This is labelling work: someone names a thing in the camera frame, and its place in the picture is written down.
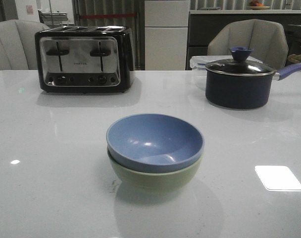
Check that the dark blue saucepan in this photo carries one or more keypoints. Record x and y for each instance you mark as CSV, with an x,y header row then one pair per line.
x,y
243,92

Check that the grey upholstered chair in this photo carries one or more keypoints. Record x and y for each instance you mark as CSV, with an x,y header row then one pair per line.
x,y
17,44
266,38

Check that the fruit plate on counter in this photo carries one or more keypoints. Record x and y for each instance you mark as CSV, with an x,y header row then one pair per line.
x,y
257,5

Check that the red belt stanchion barrier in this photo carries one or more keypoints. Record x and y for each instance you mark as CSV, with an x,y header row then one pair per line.
x,y
111,12

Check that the grey upholstered chair right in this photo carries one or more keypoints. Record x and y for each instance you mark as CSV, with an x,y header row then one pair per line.
x,y
266,38

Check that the white drawer cabinet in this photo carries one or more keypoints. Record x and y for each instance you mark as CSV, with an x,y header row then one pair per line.
x,y
166,31

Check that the grey upholstered chair left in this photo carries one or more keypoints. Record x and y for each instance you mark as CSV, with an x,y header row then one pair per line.
x,y
17,44

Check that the glass lid with blue knob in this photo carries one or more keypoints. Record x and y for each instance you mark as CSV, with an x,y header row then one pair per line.
x,y
239,65

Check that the clear plastic food container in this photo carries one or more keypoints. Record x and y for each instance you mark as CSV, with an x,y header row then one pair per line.
x,y
198,62

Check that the black and chrome toaster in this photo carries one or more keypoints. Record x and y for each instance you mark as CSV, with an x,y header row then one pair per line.
x,y
85,59

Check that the blue bowl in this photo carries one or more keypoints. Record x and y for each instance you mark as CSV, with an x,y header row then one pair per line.
x,y
154,143

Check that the light green bowl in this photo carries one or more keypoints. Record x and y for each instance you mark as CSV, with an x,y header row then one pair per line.
x,y
155,182

